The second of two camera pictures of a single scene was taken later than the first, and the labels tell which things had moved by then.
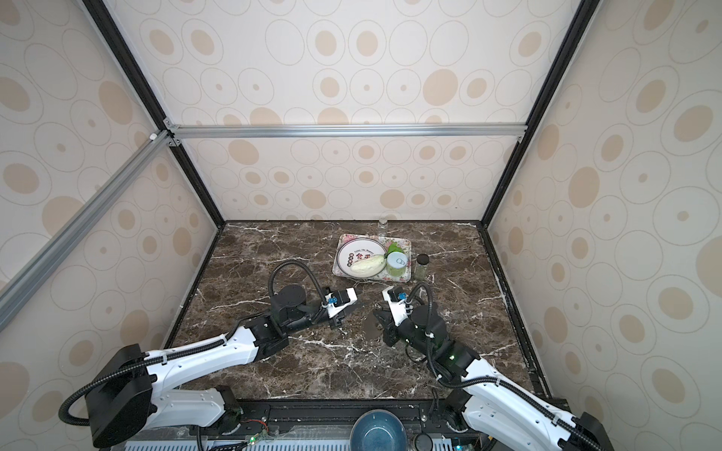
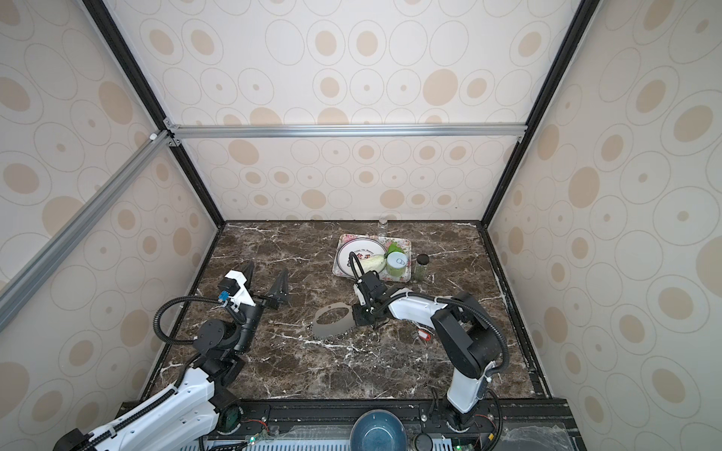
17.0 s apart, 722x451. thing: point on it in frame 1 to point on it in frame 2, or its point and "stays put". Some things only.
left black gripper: x=337 y=318 to x=274 y=302
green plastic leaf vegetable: x=394 y=248 stays put
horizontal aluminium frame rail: x=345 y=131 stays put
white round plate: x=358 y=248 stays put
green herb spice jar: x=420 y=271 stays put
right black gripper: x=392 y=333 to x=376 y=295
